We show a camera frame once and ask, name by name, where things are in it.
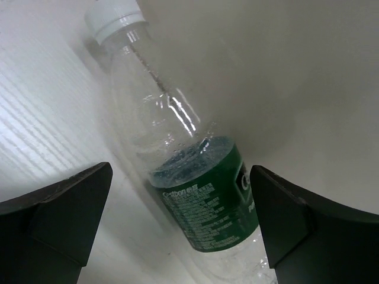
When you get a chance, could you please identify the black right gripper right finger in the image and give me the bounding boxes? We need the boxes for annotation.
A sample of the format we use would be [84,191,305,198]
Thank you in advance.
[250,165,378,283]

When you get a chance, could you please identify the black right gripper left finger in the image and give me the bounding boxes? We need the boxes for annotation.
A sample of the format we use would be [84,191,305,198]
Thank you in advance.
[1,162,113,283]

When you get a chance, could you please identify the green-label clear bottle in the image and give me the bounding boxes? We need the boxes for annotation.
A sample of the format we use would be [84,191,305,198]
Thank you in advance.
[85,1,277,283]

